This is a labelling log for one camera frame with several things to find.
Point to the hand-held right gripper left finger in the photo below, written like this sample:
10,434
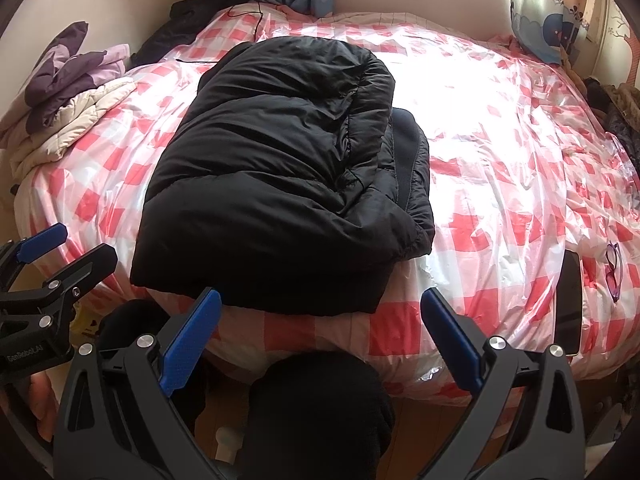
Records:
192,342

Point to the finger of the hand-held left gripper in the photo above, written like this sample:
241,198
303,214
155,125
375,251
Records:
42,242
90,265

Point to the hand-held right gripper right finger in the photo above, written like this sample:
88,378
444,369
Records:
452,342

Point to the black puffer jacket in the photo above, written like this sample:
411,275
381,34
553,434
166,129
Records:
275,170

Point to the dark clothes heap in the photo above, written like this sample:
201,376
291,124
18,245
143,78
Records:
615,110

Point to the person's left hand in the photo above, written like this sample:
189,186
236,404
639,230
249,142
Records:
41,402

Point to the yellow floor item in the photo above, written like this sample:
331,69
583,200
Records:
86,325

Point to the black smartphone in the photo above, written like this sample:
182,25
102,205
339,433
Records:
569,305

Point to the cream quilted blanket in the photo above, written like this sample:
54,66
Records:
75,115

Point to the person's right leg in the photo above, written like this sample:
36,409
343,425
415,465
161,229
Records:
320,410

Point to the purple sunglasses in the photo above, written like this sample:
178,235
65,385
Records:
611,280

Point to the pink checkered bed cover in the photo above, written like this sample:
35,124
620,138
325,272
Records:
500,135

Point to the black garment pile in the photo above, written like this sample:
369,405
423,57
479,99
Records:
190,20

